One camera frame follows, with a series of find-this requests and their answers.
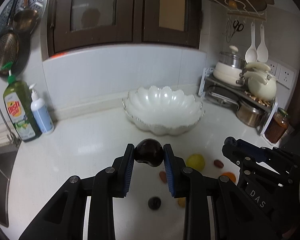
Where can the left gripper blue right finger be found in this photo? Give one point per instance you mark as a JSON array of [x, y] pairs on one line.
[[170, 167]]

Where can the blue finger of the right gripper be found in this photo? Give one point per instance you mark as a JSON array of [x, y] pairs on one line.
[[232, 151], [260, 154]]

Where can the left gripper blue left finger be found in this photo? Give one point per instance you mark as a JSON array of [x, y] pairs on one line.
[[127, 168]]

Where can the dark plum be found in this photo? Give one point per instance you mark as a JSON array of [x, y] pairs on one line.
[[150, 152], [154, 203]]

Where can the red grape tomato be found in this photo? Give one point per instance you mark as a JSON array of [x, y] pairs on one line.
[[163, 177], [218, 164]]

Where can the green apple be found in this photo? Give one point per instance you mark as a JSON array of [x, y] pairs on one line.
[[196, 161]]

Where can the yellow longan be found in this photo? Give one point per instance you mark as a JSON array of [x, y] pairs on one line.
[[181, 202]]

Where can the glass jar of sauce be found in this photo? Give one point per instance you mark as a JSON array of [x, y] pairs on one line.
[[277, 126]]

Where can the stainless steel pot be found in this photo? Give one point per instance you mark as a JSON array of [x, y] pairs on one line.
[[249, 114]]

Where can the white scalloped fruit bowl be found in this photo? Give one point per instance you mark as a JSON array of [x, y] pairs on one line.
[[162, 111]]

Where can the cream ceramic kettle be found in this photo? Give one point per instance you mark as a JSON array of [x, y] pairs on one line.
[[261, 83]]

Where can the metal counter shelf rack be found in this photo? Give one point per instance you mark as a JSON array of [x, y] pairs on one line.
[[269, 108]]

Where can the cream pot with glass lid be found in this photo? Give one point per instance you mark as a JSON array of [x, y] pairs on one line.
[[229, 68]]

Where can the white pump lotion bottle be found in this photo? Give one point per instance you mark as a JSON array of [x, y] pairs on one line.
[[40, 112]]

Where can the white rice spoon left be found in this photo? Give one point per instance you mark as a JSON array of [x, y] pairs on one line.
[[251, 53]]

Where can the white rice spoon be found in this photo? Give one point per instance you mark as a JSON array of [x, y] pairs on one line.
[[262, 51], [251, 53]]

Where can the white rice spoon right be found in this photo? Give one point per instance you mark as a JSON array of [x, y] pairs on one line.
[[262, 51]]

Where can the small chrome faucet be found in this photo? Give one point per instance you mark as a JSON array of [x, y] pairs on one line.
[[11, 136]]

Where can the stainless steel sink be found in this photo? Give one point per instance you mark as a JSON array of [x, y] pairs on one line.
[[8, 155]]

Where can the black scissors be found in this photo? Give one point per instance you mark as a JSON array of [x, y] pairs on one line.
[[232, 27]]

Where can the green dish soap bottle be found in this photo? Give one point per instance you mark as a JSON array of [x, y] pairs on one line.
[[17, 100]]

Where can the black perforated frying pan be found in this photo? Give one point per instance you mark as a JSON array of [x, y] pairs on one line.
[[14, 52]]

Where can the small brass ladle pot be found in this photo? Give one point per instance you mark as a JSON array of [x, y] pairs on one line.
[[25, 21]]

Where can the round steel steamer plate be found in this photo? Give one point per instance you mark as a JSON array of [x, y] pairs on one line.
[[37, 5]]

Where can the white wall power outlets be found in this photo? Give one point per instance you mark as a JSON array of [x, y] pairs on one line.
[[284, 75]]

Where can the dark wooden window frame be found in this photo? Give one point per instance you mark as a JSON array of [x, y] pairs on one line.
[[74, 24]]

